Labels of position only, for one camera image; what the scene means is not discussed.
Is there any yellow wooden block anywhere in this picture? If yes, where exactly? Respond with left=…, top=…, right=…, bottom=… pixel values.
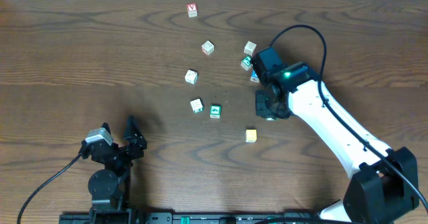
left=245, top=129, right=257, bottom=143

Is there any green number 4 block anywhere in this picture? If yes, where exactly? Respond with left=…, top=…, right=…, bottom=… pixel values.
left=210, top=105, right=221, bottom=119

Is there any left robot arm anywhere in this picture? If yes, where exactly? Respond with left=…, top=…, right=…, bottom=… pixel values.
left=79, top=116, right=147, bottom=211

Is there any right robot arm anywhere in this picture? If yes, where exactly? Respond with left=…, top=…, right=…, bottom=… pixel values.
left=252, top=62, right=426, bottom=223

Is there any blue letter block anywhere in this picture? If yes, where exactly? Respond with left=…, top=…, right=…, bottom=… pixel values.
left=250, top=71, right=260, bottom=83

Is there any green J letter block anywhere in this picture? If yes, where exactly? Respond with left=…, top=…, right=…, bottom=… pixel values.
left=241, top=55, right=252, bottom=71

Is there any plain wooden block upper right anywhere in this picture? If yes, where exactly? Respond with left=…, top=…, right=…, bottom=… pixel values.
left=244, top=41, right=257, bottom=56

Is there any wooden block green side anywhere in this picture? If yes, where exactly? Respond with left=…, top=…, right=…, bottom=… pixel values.
left=190, top=98, right=204, bottom=114

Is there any wooden block patterned top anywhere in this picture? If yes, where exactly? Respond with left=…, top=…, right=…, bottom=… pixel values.
left=185, top=70, right=199, bottom=84

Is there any wooden block red side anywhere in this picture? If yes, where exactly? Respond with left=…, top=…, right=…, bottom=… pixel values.
left=201, top=40, right=215, bottom=55

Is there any red V letter block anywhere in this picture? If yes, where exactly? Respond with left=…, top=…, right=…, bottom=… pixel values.
left=187, top=3, right=198, bottom=17

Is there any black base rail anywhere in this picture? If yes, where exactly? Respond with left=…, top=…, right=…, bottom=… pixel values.
left=58, top=212, right=318, bottom=224

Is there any right black cable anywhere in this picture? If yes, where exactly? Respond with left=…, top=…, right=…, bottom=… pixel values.
left=269, top=24, right=428, bottom=215

